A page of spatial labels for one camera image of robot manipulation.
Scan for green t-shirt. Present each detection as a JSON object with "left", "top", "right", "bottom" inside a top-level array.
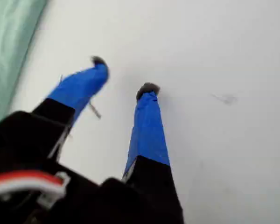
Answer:
[{"left": 0, "top": 0, "right": 49, "bottom": 126}]

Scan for red white servo wire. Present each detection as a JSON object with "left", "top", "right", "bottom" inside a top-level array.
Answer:
[{"left": 0, "top": 169, "right": 72, "bottom": 208}]

